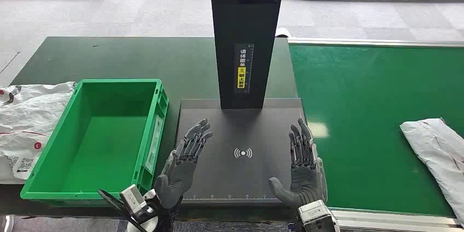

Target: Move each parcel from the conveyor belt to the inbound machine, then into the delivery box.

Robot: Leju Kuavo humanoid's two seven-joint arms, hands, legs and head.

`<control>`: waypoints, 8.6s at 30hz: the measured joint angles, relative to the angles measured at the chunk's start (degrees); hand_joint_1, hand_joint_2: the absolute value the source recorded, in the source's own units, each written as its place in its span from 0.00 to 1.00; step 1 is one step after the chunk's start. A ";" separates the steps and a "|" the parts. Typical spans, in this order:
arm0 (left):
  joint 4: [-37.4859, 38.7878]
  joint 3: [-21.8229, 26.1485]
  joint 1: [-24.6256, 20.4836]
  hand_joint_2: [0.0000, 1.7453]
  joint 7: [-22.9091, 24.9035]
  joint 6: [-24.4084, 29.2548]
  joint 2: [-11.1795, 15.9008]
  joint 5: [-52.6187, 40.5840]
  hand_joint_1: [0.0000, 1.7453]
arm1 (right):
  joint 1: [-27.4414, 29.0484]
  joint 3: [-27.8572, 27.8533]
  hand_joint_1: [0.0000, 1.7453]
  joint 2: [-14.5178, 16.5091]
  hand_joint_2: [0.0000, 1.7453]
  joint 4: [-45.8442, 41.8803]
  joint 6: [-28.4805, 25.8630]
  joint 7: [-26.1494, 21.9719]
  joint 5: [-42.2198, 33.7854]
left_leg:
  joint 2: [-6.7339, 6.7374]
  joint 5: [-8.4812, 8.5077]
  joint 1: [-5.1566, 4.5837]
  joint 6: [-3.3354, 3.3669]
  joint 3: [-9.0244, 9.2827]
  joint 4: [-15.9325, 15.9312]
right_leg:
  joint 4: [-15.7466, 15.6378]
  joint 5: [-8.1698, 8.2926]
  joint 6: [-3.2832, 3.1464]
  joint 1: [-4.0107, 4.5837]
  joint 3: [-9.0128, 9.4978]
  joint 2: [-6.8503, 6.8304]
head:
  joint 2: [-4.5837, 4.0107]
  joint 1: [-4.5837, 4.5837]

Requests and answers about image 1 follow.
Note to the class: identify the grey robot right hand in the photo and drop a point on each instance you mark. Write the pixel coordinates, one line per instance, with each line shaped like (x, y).
(306, 183)

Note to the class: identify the white conveyor roller end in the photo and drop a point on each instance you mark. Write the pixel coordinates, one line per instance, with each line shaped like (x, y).
(282, 33)

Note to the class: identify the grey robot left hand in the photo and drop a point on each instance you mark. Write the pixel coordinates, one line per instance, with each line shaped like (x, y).
(181, 176)

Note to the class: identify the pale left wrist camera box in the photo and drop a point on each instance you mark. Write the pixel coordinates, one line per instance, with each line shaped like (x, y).
(133, 198)

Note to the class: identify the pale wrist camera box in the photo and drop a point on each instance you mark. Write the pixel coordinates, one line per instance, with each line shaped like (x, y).
(133, 198)
(317, 217)

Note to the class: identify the white crate label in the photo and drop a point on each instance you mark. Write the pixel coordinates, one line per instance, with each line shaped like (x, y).
(154, 143)

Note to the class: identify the black and yellow ruler label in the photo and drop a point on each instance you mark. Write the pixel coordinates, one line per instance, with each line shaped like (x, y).
(242, 71)

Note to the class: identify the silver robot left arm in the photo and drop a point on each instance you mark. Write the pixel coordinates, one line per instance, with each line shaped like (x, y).
(152, 219)

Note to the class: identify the aluminium conveyor frame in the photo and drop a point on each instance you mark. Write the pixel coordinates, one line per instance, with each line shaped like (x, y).
(398, 220)

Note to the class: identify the green conveyor belt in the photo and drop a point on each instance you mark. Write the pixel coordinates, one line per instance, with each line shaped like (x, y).
(362, 114)

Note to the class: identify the white plastic bag red print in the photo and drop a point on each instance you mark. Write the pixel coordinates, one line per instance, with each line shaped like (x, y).
(29, 118)

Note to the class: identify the dark green table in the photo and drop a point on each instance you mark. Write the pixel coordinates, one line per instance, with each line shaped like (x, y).
(145, 60)

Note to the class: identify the grey poly mailer parcel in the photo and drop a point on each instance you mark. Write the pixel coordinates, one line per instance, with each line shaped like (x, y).
(438, 150)

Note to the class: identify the black scanner base plate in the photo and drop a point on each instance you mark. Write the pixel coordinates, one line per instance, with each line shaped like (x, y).
(239, 129)

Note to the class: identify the black scanner column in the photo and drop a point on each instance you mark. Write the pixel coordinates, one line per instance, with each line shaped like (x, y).
(243, 23)

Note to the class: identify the green plastic crate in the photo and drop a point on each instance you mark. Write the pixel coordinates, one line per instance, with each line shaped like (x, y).
(105, 150)

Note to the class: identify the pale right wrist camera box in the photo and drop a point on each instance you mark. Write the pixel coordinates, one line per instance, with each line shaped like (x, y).
(317, 217)

